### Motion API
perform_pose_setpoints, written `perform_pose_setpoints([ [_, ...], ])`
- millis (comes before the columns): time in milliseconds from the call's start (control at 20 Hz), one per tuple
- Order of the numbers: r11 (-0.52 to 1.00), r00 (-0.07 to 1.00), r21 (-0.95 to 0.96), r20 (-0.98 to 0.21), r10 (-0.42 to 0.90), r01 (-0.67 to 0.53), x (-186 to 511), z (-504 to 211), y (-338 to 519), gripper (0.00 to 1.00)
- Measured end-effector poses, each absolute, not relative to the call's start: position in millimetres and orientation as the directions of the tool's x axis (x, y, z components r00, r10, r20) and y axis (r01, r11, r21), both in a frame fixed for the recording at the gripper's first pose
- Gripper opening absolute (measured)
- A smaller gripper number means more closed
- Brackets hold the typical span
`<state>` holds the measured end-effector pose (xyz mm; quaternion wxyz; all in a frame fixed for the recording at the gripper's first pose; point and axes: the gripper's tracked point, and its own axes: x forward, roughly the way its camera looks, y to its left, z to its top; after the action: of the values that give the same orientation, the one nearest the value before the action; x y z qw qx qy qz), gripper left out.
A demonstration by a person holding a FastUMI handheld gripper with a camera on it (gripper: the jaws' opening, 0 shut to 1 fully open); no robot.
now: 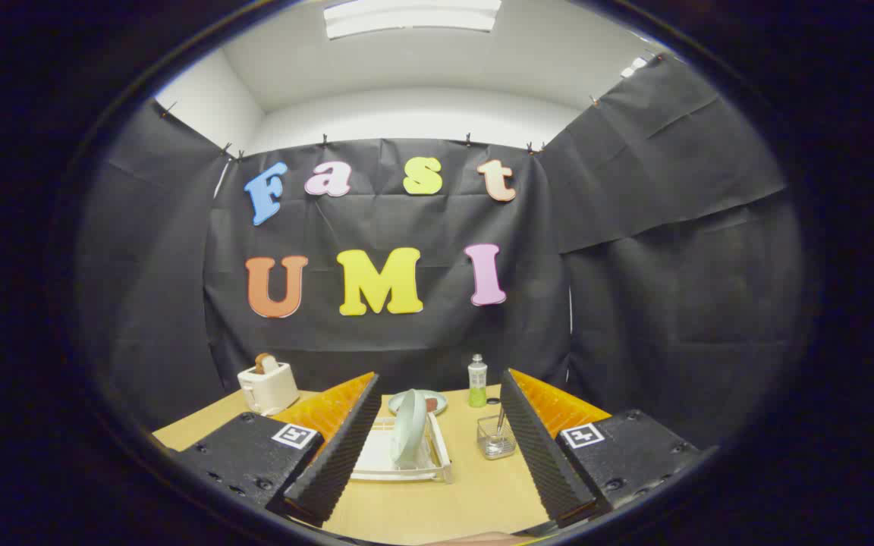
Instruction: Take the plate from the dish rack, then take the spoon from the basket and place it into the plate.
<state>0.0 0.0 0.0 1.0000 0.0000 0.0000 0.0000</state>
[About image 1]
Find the white toaster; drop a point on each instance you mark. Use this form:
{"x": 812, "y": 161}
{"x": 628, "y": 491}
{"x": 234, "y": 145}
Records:
{"x": 270, "y": 390}

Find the ceiling light panel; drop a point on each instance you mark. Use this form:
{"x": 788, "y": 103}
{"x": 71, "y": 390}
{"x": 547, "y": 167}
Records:
{"x": 634, "y": 67}
{"x": 407, "y": 19}

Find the black backdrop cloth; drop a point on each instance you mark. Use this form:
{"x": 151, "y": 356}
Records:
{"x": 634, "y": 265}

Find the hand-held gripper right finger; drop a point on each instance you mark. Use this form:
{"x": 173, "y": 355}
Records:
{"x": 547, "y": 462}

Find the pale green serving dish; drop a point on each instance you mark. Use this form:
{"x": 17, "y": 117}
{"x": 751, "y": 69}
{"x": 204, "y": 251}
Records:
{"x": 441, "y": 398}

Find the green drink bottle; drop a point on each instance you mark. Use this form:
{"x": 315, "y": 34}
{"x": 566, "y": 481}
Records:
{"x": 477, "y": 379}

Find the pale green plate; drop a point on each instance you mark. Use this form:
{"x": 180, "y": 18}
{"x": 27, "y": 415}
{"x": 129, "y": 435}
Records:
{"x": 409, "y": 428}

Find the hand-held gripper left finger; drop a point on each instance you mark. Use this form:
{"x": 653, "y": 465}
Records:
{"x": 338, "y": 462}

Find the toasted bread slice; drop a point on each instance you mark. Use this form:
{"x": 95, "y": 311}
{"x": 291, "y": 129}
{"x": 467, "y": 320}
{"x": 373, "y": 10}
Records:
{"x": 264, "y": 362}

